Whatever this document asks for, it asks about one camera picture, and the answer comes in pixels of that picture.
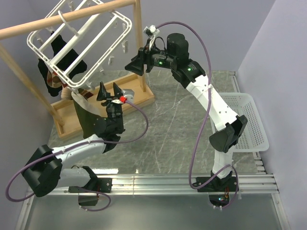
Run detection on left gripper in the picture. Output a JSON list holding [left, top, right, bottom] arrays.
[[97, 82, 124, 133]]

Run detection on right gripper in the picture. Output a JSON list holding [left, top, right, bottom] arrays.
[[125, 39, 177, 77]]

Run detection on olive green underwear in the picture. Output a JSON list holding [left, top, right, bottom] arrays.
[[71, 92, 101, 139]]

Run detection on patterned striped underwear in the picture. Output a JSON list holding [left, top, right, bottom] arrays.
[[45, 70, 94, 100]]

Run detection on white plastic clip hanger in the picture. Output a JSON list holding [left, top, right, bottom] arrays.
[[27, 0, 132, 90]]

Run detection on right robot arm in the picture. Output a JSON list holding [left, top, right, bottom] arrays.
[[125, 33, 248, 192]]

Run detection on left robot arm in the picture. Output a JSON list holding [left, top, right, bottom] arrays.
[[22, 82, 125, 197]]

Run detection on black hanging garment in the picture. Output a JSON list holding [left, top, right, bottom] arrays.
[[37, 35, 87, 97]]

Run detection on white plastic basket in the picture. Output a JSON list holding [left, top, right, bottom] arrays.
[[212, 92, 269, 152]]

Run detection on wooden drying rack frame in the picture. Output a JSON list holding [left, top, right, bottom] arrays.
[[0, 0, 155, 141]]

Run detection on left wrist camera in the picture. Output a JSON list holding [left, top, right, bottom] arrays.
[[120, 89, 135, 103]]

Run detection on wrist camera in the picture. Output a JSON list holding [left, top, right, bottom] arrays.
[[120, 89, 135, 103], [143, 25, 160, 50]]

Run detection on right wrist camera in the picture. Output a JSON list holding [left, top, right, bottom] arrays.
[[143, 25, 160, 50]]

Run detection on aluminium mounting rail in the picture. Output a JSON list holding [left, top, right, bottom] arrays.
[[16, 174, 283, 230]]

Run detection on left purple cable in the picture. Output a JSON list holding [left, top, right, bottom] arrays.
[[5, 99, 149, 212]]

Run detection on purple cable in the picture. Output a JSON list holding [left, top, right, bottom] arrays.
[[5, 99, 149, 212], [154, 21, 239, 210]]

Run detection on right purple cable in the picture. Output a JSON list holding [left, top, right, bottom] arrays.
[[154, 21, 239, 210]]

